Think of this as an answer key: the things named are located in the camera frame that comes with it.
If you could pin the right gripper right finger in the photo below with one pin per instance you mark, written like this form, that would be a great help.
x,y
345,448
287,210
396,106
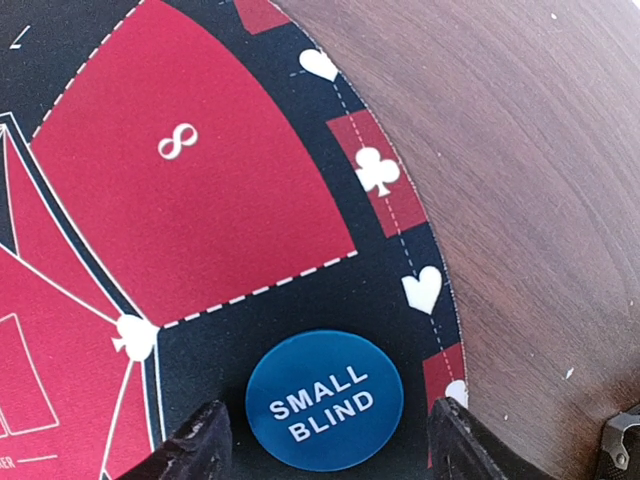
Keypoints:
x,y
462,447

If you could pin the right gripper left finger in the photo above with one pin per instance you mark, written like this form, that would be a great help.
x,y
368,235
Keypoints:
x,y
200,449

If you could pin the round red black poker mat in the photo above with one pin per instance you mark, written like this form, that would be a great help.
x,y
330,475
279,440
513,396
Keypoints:
x,y
184,186

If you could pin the blue small blind button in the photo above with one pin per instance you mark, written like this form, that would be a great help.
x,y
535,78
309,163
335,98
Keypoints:
x,y
324,400

